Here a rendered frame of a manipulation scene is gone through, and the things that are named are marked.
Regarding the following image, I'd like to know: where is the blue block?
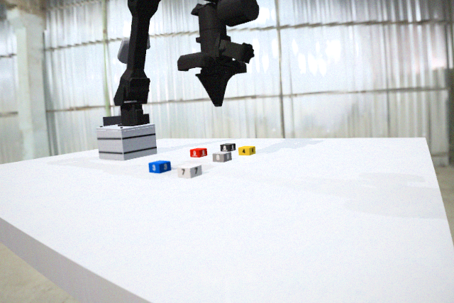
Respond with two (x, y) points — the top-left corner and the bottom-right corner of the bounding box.
(149, 161), (172, 173)

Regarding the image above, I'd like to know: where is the red block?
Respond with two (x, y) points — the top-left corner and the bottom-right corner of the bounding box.
(190, 148), (207, 158)

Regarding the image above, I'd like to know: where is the yellow block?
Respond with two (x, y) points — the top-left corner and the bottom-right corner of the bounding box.
(238, 146), (256, 155)

